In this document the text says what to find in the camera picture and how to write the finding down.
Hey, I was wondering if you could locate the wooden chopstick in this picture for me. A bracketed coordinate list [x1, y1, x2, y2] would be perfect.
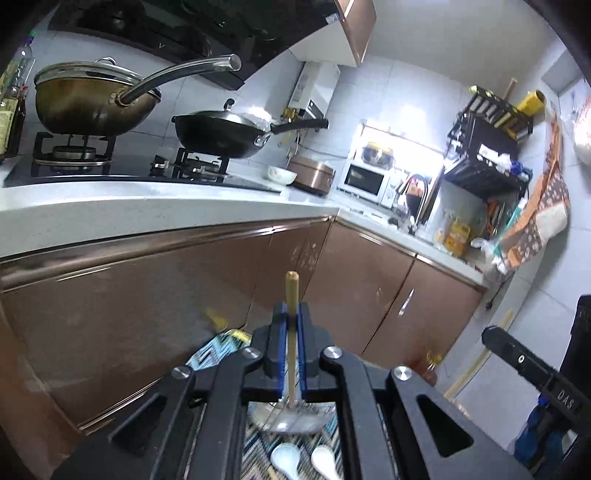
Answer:
[285, 271, 300, 403]

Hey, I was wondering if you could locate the brown wall cabinet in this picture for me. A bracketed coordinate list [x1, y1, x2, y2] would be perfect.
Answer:
[290, 0, 378, 68]

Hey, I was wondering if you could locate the brown rice cooker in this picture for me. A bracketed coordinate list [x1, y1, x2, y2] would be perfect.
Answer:
[286, 155, 335, 195]

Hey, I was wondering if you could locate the small oil bottle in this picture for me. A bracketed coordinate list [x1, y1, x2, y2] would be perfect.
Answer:
[421, 351, 445, 387]

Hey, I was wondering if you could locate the kitchen faucet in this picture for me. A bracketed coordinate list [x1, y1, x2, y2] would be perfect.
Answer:
[392, 174, 433, 234]

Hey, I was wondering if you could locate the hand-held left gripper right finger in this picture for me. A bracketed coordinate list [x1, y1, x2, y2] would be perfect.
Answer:
[299, 302, 532, 480]

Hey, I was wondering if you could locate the black dish rack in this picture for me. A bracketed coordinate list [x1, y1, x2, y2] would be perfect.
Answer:
[441, 85, 535, 201]

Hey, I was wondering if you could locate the brown lower kitchen cabinet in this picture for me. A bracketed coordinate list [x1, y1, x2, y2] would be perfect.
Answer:
[0, 215, 488, 435]

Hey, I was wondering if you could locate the white ceramic spoon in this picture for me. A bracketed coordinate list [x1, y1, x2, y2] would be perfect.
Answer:
[270, 442, 302, 479]
[310, 445, 345, 480]

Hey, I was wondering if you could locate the yellow bag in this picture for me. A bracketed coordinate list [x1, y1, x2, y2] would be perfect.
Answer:
[513, 90, 548, 116]

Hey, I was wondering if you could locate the black range hood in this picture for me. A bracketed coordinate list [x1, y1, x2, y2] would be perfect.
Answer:
[48, 0, 345, 91]

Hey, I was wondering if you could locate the yellow cooking oil bottle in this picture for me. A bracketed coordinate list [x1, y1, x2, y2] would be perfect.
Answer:
[444, 217, 472, 258]

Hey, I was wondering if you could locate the steel pot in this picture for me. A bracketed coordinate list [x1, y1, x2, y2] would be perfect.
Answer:
[361, 141, 396, 165]

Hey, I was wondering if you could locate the clear glass cup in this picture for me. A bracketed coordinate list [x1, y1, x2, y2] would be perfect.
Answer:
[248, 398, 339, 435]

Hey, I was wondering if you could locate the black gas stove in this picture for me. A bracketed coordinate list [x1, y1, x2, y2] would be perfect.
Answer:
[4, 131, 283, 193]

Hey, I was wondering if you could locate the clear plastic bottle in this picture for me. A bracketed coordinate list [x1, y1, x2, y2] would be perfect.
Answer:
[0, 39, 37, 93]

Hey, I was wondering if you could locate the glass wok lid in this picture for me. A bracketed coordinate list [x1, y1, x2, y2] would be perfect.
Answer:
[34, 56, 162, 100]

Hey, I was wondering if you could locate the zigzag patterned mat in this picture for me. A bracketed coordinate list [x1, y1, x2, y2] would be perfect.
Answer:
[184, 329, 398, 480]

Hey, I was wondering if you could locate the dark sauce bottle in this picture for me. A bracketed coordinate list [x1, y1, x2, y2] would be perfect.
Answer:
[0, 85, 29, 161]

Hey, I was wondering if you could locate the white microwave oven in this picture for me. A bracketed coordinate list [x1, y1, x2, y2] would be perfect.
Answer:
[337, 157, 404, 207]

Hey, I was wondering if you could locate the black wok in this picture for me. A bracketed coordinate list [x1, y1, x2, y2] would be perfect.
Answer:
[172, 99, 329, 160]

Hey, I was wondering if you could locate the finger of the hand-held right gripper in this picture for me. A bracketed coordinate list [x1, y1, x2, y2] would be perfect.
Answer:
[481, 325, 555, 393]

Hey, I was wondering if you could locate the white ceramic bowl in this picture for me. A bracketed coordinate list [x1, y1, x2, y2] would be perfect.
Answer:
[266, 166, 297, 186]

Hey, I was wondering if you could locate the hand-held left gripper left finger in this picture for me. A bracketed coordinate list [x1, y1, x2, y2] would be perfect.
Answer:
[51, 302, 291, 480]

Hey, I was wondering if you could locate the white water heater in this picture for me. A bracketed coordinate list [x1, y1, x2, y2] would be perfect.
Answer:
[288, 60, 341, 118]

